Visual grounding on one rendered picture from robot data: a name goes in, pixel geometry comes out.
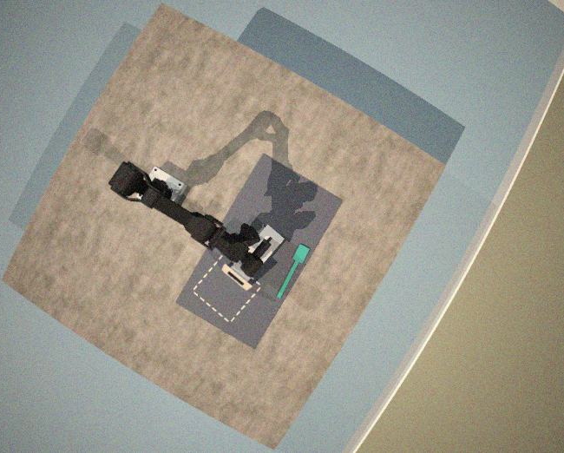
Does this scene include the beige square tile with dark square marking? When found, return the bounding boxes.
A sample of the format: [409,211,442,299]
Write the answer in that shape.
[222,265,252,290]

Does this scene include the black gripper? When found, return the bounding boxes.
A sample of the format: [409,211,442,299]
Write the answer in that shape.
[240,248,263,278]

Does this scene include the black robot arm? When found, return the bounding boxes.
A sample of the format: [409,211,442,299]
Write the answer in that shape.
[108,161,260,262]

